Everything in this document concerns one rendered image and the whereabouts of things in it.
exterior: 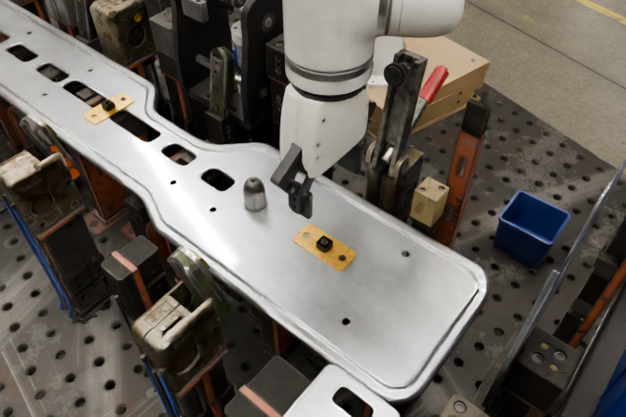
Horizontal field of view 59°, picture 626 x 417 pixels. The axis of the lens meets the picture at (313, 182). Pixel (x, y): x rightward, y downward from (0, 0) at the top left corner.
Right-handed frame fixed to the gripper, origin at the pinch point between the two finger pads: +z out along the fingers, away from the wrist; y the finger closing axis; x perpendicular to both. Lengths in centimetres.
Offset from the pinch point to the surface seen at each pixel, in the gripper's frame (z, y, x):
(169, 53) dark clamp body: 10, -15, -49
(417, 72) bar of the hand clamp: -8.3, -15.2, 1.8
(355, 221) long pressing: 12.1, -6.3, 0.5
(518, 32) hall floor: 112, -240, -57
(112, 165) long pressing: 12.5, 8.2, -35.1
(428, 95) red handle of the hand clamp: -0.4, -22.0, 0.6
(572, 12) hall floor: 112, -279, -42
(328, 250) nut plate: 11.8, 0.3, 0.9
